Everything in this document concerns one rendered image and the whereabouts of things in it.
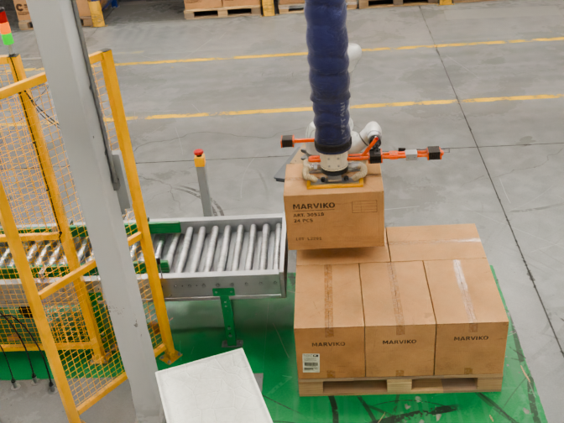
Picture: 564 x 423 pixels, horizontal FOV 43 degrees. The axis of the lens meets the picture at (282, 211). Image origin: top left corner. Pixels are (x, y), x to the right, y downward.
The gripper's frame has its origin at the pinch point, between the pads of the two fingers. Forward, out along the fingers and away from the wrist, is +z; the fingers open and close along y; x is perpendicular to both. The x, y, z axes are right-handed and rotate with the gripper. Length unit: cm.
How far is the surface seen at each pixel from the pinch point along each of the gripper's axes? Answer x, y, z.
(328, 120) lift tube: 28.5, -29.7, 10.1
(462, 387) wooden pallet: -44, 117, 78
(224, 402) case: 76, 17, 178
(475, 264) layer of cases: -58, 65, 26
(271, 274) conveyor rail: 68, 61, 35
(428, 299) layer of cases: -25, 65, 58
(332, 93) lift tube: 25, -46, 11
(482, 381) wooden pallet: -55, 111, 80
